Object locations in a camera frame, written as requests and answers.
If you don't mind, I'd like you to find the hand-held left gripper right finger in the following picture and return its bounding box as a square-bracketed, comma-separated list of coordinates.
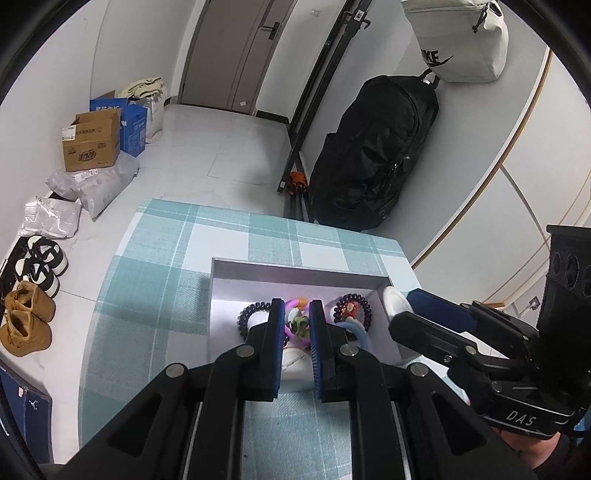
[308, 299, 539, 480]

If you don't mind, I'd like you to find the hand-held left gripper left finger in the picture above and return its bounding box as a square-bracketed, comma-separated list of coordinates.
[39, 298, 284, 480]

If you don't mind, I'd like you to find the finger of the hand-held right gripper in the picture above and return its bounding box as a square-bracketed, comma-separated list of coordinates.
[407, 288, 542, 357]
[389, 311, 537, 412]

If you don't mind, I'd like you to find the white oval item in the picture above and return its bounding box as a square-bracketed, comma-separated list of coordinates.
[382, 286, 414, 326]

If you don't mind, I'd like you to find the black spiral hair tie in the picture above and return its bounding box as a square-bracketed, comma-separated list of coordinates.
[239, 302, 278, 343]

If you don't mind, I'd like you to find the grey shallow box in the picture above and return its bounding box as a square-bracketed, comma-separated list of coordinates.
[209, 257, 419, 393]

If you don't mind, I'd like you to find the person's right forearm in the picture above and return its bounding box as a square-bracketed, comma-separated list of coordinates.
[538, 431, 583, 476]

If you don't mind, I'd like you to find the person's right hand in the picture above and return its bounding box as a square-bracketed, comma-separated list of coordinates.
[501, 427, 561, 469]

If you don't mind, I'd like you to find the white rounded item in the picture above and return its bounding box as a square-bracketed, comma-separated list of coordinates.
[281, 345, 315, 381]

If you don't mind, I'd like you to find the teal plaid tablecloth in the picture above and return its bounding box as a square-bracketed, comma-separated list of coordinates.
[78, 198, 472, 480]

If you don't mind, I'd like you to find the white wardrobe with gold trim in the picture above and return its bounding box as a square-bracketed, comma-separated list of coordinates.
[411, 46, 591, 324]

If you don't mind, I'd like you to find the black backpack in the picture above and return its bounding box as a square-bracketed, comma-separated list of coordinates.
[307, 69, 440, 232]

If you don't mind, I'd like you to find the large grey mailer bag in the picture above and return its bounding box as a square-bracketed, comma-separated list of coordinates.
[81, 151, 140, 219]

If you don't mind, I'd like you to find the black and white sandal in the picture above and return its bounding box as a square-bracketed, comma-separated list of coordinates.
[13, 257, 62, 298]
[22, 234, 70, 274]

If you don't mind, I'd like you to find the brown boot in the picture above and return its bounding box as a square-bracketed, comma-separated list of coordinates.
[0, 309, 52, 357]
[4, 281, 57, 322]

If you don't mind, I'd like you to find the navy shoe box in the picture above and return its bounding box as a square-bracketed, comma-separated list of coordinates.
[0, 362, 54, 464]

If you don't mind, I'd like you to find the white tote bag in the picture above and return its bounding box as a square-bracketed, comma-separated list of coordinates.
[139, 90, 166, 144]

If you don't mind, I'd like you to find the clear plastic bag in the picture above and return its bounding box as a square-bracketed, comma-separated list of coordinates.
[21, 196, 83, 240]

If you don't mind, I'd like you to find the blue cardboard box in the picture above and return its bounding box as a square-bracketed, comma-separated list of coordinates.
[90, 91, 149, 157]

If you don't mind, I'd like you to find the beige sports bag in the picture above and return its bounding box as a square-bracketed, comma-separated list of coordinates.
[401, 0, 509, 84]

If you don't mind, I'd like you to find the small grey mailer bag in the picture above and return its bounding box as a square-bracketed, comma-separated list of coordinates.
[45, 167, 100, 202]

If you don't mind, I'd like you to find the black metal stand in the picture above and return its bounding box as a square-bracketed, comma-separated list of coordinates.
[276, 0, 374, 222]

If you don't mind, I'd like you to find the brown cardboard box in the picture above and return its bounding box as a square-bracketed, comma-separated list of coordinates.
[61, 108, 123, 173]

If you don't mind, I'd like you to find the beige cloth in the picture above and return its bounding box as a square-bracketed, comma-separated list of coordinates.
[120, 78, 164, 99]

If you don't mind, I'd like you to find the grey door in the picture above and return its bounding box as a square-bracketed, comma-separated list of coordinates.
[178, 0, 298, 112]

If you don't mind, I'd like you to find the light blue hair tie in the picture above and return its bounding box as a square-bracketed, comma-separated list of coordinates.
[333, 322, 370, 354]

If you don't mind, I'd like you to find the pink hair tie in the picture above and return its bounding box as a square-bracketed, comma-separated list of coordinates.
[283, 298, 315, 346]

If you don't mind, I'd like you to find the dark bead bracelet red charm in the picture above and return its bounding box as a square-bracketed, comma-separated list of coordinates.
[330, 292, 373, 334]

